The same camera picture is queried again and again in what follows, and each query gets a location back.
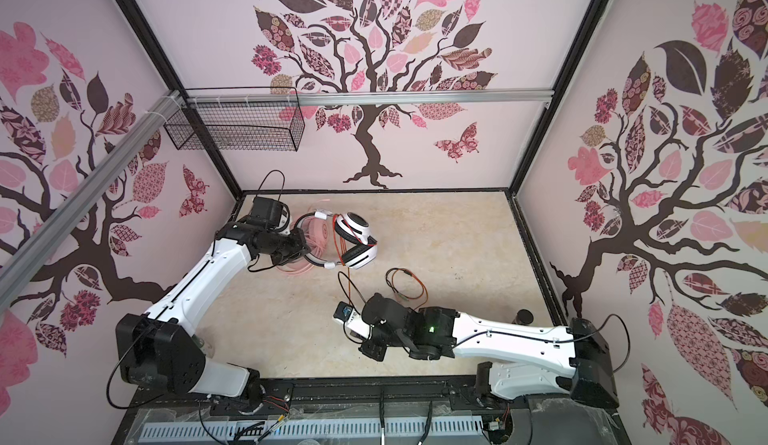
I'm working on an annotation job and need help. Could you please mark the pink headphones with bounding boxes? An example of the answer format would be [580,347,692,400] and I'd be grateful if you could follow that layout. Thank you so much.
[277,206,335,276]

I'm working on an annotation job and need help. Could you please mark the orange red headphone cable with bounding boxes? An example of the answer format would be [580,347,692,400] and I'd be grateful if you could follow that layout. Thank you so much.
[331,213,430,311]

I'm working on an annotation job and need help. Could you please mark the white black headphones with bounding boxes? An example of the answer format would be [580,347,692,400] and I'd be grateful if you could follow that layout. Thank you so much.
[294,209,378,270]

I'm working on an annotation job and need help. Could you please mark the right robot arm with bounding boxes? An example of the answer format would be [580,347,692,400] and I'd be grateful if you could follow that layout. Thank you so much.
[334,293,619,409]

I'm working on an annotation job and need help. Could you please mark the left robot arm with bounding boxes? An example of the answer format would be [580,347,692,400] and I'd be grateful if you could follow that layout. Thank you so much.
[111,197,309,413]

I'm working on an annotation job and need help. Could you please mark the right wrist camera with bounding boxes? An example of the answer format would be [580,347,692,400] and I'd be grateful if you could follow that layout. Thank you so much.
[333,302,371,340]

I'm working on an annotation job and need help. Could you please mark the black wire basket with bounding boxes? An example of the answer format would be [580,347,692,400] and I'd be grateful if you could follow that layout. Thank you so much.
[164,85,305,152]

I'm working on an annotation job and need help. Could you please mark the aluminium rail back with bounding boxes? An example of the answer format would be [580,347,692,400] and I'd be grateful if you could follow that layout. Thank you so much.
[186,88,554,106]

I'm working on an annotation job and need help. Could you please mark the aluminium rail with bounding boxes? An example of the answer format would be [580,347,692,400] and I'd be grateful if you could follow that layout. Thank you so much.
[1,90,184,310]
[186,88,554,106]

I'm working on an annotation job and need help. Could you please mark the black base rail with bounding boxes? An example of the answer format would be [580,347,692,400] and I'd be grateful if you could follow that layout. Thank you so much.
[110,375,630,444]

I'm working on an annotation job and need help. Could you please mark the white cable duct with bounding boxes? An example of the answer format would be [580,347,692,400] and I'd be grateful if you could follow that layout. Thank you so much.
[128,416,486,444]

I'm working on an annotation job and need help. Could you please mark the aluminium rail left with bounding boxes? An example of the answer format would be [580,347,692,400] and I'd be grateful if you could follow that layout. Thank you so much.
[1,90,184,310]

